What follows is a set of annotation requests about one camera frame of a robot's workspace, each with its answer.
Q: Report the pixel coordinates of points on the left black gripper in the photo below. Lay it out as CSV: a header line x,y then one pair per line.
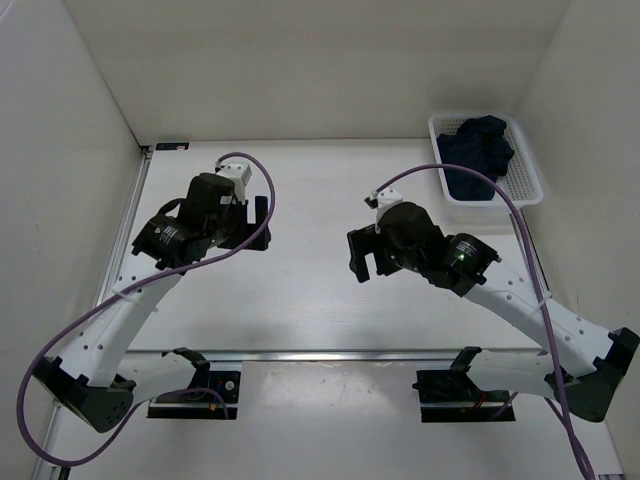
x,y
246,230

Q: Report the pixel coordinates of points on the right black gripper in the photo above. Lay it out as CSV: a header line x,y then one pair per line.
x,y
363,242

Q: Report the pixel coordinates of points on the navy blue shorts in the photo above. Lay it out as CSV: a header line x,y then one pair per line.
x,y
479,144

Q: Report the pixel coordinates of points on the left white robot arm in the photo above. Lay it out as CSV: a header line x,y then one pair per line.
x,y
90,376

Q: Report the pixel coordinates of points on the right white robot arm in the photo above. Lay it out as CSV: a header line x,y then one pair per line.
x,y
584,362

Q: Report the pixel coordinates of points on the black label sticker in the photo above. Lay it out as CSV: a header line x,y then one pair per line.
x,y
172,146

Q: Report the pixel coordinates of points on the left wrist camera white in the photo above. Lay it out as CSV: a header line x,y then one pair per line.
x,y
239,173

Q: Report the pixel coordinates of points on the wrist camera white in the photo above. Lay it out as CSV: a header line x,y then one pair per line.
x,y
239,173
381,202

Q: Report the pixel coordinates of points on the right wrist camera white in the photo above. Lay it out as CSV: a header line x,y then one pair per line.
x,y
381,202

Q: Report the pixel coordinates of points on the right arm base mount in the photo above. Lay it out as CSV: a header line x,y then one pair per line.
x,y
447,397

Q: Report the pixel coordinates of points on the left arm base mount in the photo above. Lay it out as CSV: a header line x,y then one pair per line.
x,y
224,378

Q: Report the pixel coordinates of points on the aluminium rail front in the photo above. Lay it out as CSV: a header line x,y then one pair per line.
x,y
331,355

